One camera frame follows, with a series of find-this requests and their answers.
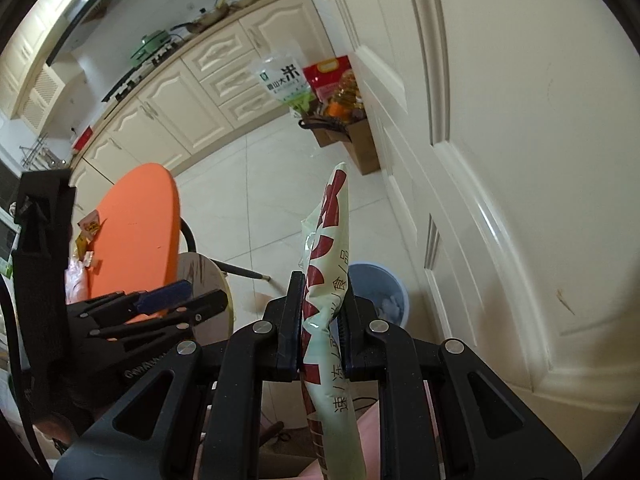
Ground grey-blue plastic waste bin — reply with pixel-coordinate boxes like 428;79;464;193
346;261;410;328

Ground pale green red food bag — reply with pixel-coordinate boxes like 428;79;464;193
299;161;368;480

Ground black gas stove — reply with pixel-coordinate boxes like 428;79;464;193
101;42;181;103

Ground cream kitchen cabinets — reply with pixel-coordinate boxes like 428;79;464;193
0;0;171;121
65;0;338;221

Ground red handled food bag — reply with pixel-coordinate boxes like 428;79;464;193
301;55;358;103

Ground small brown cardboard box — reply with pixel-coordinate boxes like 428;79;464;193
299;115;351;147

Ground steel wok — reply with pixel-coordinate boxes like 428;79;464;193
187;2;233;33

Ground yellow cooking oil bottle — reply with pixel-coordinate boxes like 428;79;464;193
322;87;366;121

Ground large brown cardboard box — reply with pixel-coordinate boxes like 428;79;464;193
340;117;381;176

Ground cream lower kitchen cabinets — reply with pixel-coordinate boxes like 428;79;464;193
65;0;338;221

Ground wall rack with hanging utensils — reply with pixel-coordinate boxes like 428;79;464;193
19;132;68;171

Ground cream panelled door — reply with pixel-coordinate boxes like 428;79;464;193
315;0;640;411

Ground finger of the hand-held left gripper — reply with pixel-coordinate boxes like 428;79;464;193
92;289;230;344
67;280;192;322

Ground round beige stool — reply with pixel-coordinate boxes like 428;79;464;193
175;252;235;348

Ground cream upper kitchen cabinets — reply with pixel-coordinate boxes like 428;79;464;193
0;0;171;121

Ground black range hood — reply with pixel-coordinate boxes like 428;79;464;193
45;0;131;68

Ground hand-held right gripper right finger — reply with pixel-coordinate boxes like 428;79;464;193
335;287;583;480

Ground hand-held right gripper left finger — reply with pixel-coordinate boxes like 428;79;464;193
52;270;306;480

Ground white crumpled paper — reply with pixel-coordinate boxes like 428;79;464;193
377;294;405;317

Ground white green rice bag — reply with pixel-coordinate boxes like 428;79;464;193
249;47;311;113

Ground green electric cooking pot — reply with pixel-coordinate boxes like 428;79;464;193
131;31;173;61

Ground orange round table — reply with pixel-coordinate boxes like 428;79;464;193
65;162;273;321

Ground crumpled whitish plastic bag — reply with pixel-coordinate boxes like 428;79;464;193
64;255;88;306

